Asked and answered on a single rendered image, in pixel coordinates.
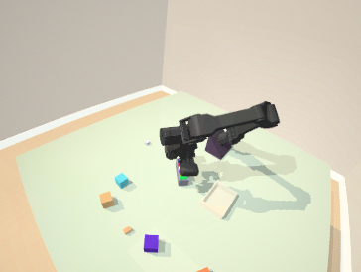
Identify teal cube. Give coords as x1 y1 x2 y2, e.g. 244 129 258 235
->
115 172 129 189

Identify tan cube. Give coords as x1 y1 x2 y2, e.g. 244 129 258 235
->
99 191 115 208

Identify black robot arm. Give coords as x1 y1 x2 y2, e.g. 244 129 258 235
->
159 101 280 160

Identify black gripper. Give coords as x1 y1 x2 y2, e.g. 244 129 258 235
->
179 141 199 176

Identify white square tray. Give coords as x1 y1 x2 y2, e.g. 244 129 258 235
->
199 181 237 219

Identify orange cube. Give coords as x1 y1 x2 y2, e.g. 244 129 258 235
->
196 267 210 272

